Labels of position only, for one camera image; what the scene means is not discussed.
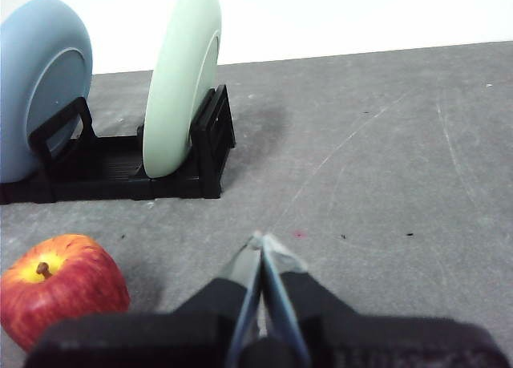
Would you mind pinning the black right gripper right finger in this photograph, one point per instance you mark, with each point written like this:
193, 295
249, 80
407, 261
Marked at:
360, 344

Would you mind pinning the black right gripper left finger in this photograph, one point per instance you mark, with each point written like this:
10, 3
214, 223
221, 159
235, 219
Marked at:
160, 340

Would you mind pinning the red apple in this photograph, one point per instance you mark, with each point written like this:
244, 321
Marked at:
60, 292

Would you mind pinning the black plate rack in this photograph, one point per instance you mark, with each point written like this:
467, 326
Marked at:
108, 163

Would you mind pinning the pale green plate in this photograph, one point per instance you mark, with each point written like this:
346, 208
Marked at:
176, 83

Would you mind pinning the blue plate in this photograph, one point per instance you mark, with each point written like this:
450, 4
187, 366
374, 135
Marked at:
36, 55

